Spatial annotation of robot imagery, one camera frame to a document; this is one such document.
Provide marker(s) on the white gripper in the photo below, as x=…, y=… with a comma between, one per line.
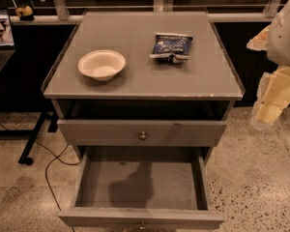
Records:
x=285, y=41

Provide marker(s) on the blue chip bag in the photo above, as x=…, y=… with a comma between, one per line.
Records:
x=172, y=47

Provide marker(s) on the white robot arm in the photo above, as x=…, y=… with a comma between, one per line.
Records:
x=275, y=39

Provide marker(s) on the metal top drawer knob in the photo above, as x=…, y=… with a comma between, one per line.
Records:
x=143, y=135

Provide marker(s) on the metal drawer knob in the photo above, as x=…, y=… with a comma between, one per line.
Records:
x=142, y=226
x=143, y=135

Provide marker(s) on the grey drawer cabinet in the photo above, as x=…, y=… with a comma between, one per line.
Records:
x=203, y=88

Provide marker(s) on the metal middle drawer knob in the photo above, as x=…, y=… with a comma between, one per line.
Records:
x=142, y=226

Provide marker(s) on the grey open middle drawer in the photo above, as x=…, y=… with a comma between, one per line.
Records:
x=124, y=186

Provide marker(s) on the grey top drawer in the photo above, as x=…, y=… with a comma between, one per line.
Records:
x=126, y=132

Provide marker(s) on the white paper bowl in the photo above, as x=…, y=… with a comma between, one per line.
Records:
x=101, y=65

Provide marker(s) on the black desk leg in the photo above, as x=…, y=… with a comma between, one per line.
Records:
x=31, y=138

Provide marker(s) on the small yellow black object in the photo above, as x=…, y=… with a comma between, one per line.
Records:
x=24, y=12

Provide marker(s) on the open laptop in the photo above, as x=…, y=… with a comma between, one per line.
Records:
x=7, y=43

